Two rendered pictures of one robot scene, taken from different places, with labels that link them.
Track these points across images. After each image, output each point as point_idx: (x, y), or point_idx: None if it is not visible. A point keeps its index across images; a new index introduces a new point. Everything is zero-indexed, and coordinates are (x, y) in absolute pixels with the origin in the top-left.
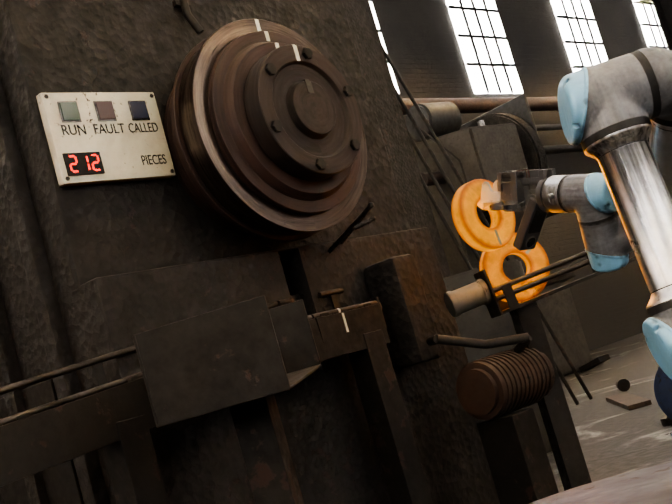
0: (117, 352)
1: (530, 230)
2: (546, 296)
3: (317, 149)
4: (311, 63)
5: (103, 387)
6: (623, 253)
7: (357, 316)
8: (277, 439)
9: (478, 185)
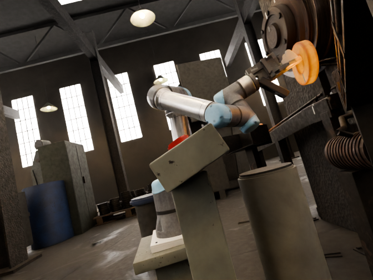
0: (286, 118)
1: (272, 93)
2: (346, 105)
3: (278, 51)
4: (270, 15)
5: (272, 130)
6: (238, 127)
7: (317, 106)
8: (247, 159)
9: (294, 49)
